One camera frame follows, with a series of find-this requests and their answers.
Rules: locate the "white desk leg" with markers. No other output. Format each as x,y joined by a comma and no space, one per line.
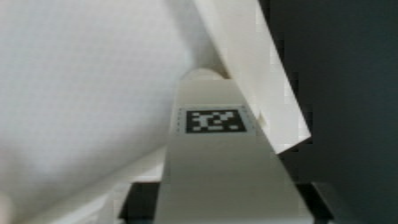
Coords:
226,185

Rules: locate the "white desk top tray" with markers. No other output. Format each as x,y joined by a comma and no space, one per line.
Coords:
95,56

